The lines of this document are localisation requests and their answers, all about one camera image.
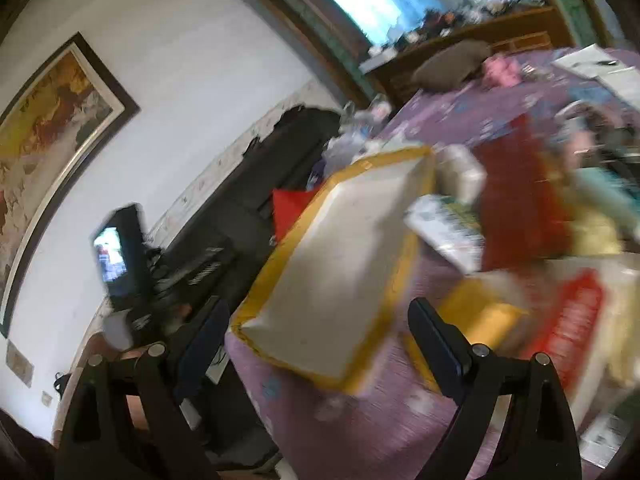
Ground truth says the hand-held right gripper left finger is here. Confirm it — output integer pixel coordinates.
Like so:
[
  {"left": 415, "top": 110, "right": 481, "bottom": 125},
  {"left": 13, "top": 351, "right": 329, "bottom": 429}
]
[{"left": 54, "top": 296, "right": 232, "bottom": 480}]

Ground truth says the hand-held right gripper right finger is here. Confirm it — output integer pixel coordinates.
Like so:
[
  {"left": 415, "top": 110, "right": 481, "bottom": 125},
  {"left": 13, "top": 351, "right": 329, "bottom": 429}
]
[{"left": 407, "top": 297, "right": 583, "bottom": 480}]

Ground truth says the yellow bag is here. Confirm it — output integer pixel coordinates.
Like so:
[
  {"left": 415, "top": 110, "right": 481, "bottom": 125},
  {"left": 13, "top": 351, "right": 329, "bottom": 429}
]
[{"left": 230, "top": 146, "right": 436, "bottom": 395}]

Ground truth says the red glossy bag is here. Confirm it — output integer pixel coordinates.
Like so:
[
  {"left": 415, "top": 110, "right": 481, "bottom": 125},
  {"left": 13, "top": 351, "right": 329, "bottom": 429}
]
[{"left": 472, "top": 112, "right": 573, "bottom": 273}]

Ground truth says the yellow towel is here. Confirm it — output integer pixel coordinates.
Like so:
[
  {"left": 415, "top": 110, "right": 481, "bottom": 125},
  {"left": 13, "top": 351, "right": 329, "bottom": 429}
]
[{"left": 565, "top": 205, "right": 626, "bottom": 258}]

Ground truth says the yellow flat packet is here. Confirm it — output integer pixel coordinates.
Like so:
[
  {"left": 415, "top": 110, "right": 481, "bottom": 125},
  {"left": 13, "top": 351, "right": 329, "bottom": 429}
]
[{"left": 405, "top": 277, "right": 531, "bottom": 391}]

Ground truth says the green white box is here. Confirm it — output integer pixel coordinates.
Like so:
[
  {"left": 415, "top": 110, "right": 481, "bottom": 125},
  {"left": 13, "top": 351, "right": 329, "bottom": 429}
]
[{"left": 404, "top": 194, "right": 486, "bottom": 275}]

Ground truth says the red printed packet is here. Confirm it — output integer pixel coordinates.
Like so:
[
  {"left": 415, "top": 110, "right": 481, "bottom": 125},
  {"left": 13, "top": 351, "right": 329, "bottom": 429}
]
[{"left": 520, "top": 267, "right": 608, "bottom": 391}]

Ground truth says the framed painting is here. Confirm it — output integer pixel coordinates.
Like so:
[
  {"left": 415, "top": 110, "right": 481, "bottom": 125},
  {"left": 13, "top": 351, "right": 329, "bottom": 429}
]
[{"left": 0, "top": 32, "right": 141, "bottom": 338}]

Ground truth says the orange bag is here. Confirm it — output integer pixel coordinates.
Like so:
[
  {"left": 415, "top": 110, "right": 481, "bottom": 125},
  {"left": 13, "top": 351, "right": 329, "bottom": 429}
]
[{"left": 271, "top": 187, "right": 321, "bottom": 246}]

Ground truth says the white tissue pack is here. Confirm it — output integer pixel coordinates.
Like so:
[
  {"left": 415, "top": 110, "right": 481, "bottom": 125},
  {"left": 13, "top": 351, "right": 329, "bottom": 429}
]
[{"left": 436, "top": 144, "right": 488, "bottom": 203}]

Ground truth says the black bag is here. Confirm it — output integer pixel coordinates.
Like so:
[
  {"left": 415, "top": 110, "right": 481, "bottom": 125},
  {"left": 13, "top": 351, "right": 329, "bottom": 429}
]
[{"left": 165, "top": 105, "right": 346, "bottom": 271}]

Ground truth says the purple floral blanket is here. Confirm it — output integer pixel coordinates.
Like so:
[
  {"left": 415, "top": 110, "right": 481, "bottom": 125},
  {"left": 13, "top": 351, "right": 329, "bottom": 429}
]
[{"left": 225, "top": 47, "right": 640, "bottom": 480}]

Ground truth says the brown pillow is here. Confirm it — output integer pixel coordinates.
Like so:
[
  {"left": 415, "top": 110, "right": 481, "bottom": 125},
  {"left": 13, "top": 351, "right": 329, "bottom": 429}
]
[{"left": 411, "top": 39, "right": 493, "bottom": 92}]

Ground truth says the pink fluffy scrunchie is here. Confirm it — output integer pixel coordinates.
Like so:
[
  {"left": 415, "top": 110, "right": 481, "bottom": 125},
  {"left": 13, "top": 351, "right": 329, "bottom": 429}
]
[{"left": 482, "top": 55, "right": 523, "bottom": 88}]

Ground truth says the wooden headboard with mirror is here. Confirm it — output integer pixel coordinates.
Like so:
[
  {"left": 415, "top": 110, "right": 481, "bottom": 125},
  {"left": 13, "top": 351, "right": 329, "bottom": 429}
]
[{"left": 200, "top": 0, "right": 616, "bottom": 106}]

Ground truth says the pile of small shelf items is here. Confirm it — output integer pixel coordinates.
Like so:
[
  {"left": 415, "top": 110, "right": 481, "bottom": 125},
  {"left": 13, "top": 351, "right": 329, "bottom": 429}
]
[{"left": 370, "top": 0, "right": 546, "bottom": 58}]

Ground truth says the small wall picture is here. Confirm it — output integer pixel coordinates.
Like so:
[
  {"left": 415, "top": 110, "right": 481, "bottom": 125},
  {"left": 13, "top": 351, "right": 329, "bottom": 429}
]
[{"left": 5, "top": 341, "right": 35, "bottom": 388}]

